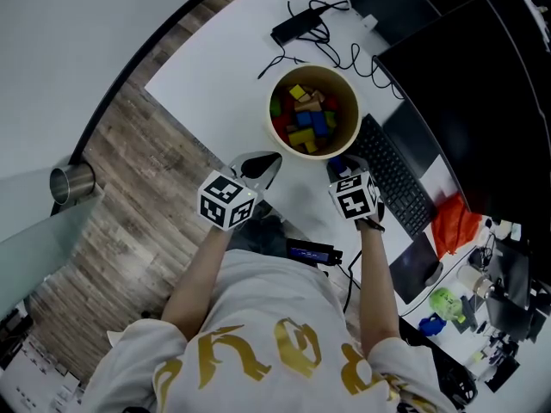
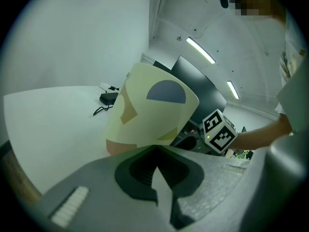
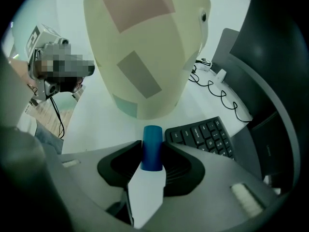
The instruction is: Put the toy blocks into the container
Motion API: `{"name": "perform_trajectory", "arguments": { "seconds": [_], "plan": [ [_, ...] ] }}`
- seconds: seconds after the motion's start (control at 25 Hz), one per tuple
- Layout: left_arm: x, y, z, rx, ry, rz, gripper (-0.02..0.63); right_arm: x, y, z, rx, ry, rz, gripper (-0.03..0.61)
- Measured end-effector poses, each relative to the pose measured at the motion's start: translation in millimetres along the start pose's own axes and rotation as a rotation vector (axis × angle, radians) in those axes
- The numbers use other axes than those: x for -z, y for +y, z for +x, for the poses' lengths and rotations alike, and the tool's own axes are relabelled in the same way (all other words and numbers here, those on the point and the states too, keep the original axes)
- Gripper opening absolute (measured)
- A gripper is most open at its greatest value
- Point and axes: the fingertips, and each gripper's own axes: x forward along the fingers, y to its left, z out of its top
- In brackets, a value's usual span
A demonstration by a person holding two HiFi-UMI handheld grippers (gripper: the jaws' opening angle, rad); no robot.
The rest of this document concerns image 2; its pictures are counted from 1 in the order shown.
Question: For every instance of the cream patterned bucket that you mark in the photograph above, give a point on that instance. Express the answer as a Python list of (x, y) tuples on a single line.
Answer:
[(149, 115)]

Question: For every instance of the large curved black monitor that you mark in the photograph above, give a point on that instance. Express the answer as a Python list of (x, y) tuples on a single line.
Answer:
[(205, 88)]

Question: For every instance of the black power adapter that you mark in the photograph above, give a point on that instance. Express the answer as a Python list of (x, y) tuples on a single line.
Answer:
[(108, 98)]

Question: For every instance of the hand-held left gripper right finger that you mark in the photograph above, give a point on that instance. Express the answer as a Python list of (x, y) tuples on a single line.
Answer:
[(212, 182)]

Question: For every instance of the person's right forearm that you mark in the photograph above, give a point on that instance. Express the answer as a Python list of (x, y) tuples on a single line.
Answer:
[(260, 134)]

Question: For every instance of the person's head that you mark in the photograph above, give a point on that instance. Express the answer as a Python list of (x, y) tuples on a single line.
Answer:
[(256, 1)]

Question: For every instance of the white power strip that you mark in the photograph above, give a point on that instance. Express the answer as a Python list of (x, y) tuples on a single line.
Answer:
[(105, 86)]

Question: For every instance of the long ceiling light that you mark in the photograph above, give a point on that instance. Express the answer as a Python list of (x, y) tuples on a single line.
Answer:
[(233, 89), (200, 49)]

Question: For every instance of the black plug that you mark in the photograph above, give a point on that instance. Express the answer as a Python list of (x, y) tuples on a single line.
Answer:
[(113, 88)]

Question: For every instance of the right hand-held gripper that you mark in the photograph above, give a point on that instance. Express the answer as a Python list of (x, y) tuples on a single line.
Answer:
[(219, 132)]

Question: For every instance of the black desktop computer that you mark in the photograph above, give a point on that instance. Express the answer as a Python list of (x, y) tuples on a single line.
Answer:
[(162, 66)]

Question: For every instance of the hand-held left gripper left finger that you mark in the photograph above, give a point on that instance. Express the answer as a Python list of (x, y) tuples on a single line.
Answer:
[(96, 197)]

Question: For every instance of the person's white printed shirt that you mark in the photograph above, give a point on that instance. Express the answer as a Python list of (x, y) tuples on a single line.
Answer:
[(289, 57)]

